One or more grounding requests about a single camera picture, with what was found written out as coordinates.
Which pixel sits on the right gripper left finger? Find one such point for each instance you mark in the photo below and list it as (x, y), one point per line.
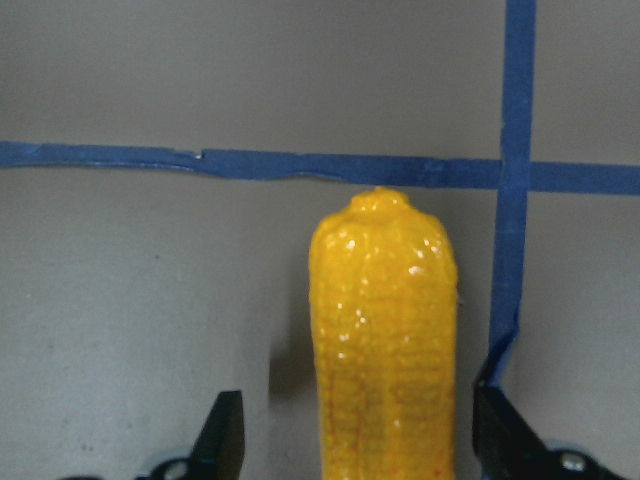
(218, 452)

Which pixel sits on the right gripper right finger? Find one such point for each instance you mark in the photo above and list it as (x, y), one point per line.
(505, 445)

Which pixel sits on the yellow corn cob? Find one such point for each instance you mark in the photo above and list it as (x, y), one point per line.
(383, 307)

